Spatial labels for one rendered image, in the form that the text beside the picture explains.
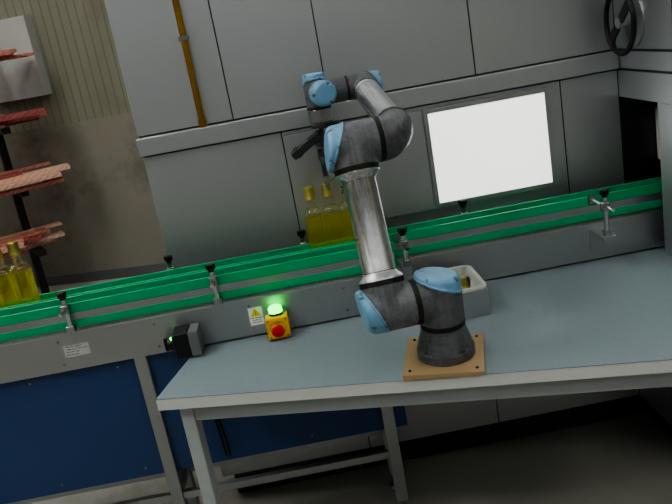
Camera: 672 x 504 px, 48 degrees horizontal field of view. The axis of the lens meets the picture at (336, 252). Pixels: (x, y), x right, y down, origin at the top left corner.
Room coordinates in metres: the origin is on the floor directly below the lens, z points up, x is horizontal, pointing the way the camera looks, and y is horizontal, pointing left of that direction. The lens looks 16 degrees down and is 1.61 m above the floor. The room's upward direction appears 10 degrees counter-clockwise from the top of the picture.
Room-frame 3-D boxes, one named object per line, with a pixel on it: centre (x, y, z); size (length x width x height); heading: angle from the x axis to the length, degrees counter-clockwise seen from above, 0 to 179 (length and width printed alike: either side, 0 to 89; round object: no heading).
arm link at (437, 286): (1.79, -0.23, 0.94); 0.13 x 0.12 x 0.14; 98
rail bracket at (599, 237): (2.27, -0.85, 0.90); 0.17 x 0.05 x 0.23; 1
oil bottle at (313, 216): (2.38, 0.05, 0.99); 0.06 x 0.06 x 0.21; 1
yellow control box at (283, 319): (2.18, 0.22, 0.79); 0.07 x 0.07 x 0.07; 1
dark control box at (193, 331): (2.17, 0.50, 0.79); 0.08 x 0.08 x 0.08; 1
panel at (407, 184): (2.52, -0.35, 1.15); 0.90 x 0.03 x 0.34; 91
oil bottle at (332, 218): (2.38, -0.01, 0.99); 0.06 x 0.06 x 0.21; 1
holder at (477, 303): (2.19, -0.33, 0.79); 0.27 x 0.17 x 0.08; 1
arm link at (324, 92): (2.28, -0.06, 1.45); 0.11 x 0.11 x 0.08; 8
